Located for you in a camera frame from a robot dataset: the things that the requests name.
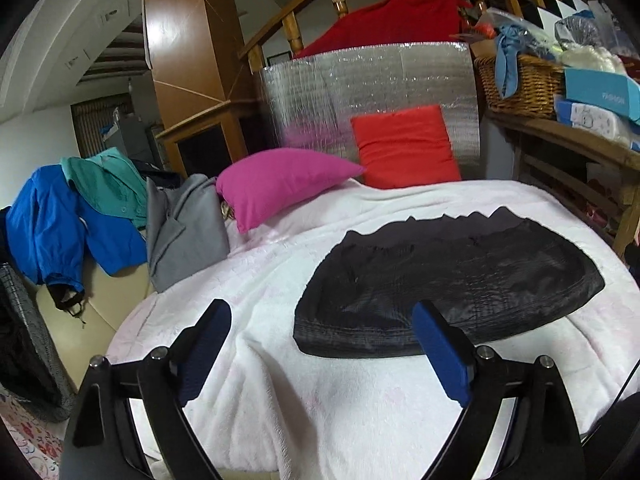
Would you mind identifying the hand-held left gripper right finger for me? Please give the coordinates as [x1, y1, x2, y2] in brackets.
[411, 300, 586, 480]

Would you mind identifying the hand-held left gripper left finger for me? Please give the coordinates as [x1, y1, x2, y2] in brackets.
[60, 298, 233, 480]

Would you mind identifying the black quilted jacket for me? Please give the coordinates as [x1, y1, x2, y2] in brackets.
[292, 205, 607, 360]

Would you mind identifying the beige sofa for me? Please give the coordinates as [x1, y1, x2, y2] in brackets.
[30, 255, 156, 391]

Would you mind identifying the white fleece blanket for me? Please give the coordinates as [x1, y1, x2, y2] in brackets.
[105, 177, 640, 480]

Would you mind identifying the grey garment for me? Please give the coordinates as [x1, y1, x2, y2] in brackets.
[145, 174, 231, 293]

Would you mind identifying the dark woven laundry basket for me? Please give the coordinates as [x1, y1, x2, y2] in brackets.
[0, 260, 76, 423]

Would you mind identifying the floral floor mat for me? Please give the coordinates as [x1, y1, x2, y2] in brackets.
[0, 390, 66, 480]

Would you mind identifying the teal shirt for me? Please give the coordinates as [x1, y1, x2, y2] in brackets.
[60, 147, 148, 228]

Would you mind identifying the pink pillow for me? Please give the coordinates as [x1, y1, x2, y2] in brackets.
[216, 147, 366, 234]

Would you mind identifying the blue jacket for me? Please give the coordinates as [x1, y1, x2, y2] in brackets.
[5, 165, 148, 311]

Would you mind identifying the red pillow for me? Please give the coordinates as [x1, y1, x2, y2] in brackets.
[350, 105, 462, 190]

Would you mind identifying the grey metal cabinet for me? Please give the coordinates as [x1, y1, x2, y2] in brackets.
[102, 107, 166, 171]

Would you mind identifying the wooden low cabinet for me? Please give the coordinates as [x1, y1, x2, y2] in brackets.
[155, 100, 251, 178]

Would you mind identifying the wooden table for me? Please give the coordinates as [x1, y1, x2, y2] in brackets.
[487, 110, 640, 261]

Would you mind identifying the wicker basket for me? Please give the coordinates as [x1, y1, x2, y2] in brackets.
[474, 54, 566, 121]

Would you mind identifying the white patterned tissue pack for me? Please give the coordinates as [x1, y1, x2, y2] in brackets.
[555, 100, 640, 153]

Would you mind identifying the silver foil insulation mat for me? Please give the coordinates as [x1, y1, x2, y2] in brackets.
[257, 41, 483, 181]

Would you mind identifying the blue cloth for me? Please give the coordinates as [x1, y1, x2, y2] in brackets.
[494, 24, 536, 101]

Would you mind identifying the light blue cardboard box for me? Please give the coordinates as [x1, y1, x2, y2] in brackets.
[564, 67, 640, 123]

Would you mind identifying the wooden pillar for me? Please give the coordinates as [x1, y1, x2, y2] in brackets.
[142, 0, 236, 126]

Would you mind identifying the cream cloth bundle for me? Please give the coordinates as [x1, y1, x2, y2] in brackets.
[560, 45, 628, 75]

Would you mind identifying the wooden stair railing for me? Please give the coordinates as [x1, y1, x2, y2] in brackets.
[237, 0, 596, 73]

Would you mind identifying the red cloth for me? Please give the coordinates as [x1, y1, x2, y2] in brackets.
[292, 0, 473, 58]

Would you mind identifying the dark speckled plastic bag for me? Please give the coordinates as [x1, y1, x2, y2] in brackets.
[554, 12, 603, 53]

